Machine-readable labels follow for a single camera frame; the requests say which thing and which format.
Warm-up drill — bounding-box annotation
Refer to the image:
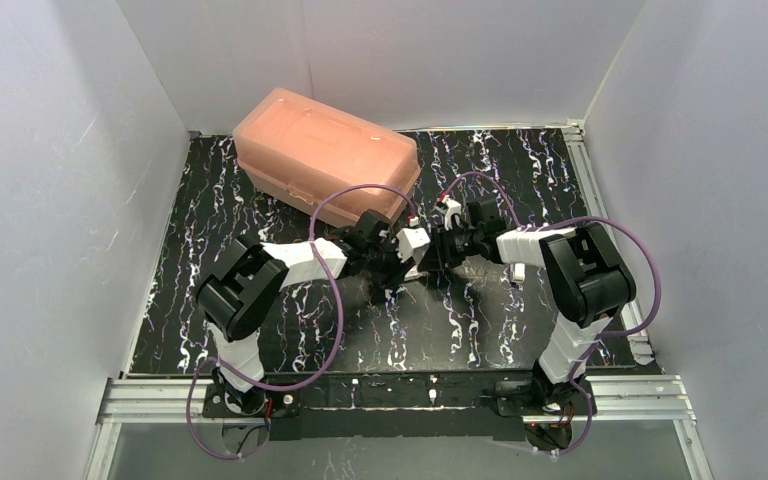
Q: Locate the white mini stapler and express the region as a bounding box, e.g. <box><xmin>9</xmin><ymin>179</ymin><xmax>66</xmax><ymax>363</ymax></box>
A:
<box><xmin>509</xmin><ymin>263</ymin><xmax>526</xmax><ymax>285</ymax></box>

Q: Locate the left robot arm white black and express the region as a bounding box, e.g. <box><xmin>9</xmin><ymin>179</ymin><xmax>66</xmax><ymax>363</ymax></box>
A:
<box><xmin>195</xmin><ymin>210</ymin><xmax>431</xmax><ymax>397</ymax></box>

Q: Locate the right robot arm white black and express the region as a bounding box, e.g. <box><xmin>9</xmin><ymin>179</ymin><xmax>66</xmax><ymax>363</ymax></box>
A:
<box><xmin>418</xmin><ymin>196</ymin><xmax>636</xmax><ymax>405</ymax></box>

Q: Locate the pink translucent plastic box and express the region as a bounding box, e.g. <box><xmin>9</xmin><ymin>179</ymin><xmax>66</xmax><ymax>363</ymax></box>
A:
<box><xmin>232</xmin><ymin>88</ymin><xmax>420</xmax><ymax>227</ymax></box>

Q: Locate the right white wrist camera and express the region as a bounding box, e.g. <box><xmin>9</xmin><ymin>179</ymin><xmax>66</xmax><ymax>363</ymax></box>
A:
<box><xmin>439</xmin><ymin>195</ymin><xmax>462</xmax><ymax>230</ymax></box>

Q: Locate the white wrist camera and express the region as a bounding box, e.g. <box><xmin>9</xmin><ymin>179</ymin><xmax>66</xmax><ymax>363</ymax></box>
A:
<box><xmin>439</xmin><ymin>195</ymin><xmax>462</xmax><ymax>230</ymax></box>
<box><xmin>396</xmin><ymin>216</ymin><xmax>431</xmax><ymax>265</ymax></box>

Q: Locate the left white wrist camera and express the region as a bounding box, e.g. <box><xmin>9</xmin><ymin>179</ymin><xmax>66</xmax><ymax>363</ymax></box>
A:
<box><xmin>396</xmin><ymin>216</ymin><xmax>431</xmax><ymax>265</ymax></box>

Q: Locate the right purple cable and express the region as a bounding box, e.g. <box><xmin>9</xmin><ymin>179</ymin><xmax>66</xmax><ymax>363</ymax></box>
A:
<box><xmin>440</xmin><ymin>171</ymin><xmax>662</xmax><ymax>458</ymax></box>

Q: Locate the purple cable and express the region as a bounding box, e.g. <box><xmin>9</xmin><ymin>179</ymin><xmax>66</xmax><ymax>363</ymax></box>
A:
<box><xmin>185</xmin><ymin>184</ymin><xmax>421</xmax><ymax>462</ymax></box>
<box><xmin>440</xmin><ymin>171</ymin><xmax>662</xmax><ymax>458</ymax></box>

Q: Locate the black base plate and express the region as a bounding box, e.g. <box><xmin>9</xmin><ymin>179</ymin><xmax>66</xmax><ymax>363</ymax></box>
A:
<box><xmin>193</xmin><ymin>370</ymin><xmax>597</xmax><ymax>447</ymax></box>

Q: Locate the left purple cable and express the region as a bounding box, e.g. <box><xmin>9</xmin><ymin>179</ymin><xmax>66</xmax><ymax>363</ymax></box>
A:
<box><xmin>185</xmin><ymin>184</ymin><xmax>421</xmax><ymax>462</ymax></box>

